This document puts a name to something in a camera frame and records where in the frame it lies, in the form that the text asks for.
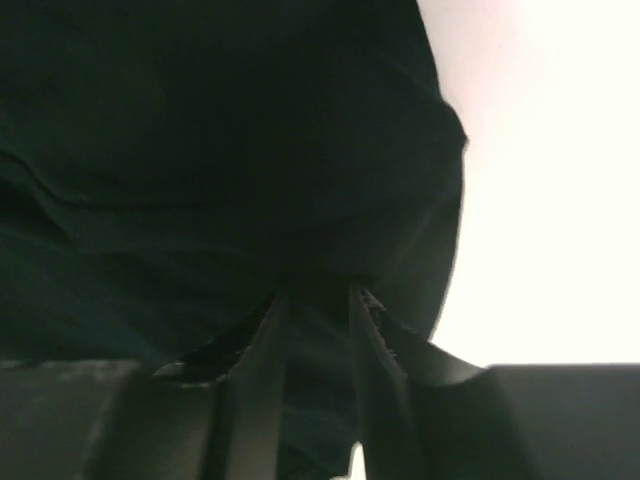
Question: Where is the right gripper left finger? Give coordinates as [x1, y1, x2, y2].
[155, 293, 288, 479]

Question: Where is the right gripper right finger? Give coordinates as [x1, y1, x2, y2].
[349, 287, 482, 479]

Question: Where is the black t shirt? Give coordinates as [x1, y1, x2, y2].
[1, 1, 466, 479]

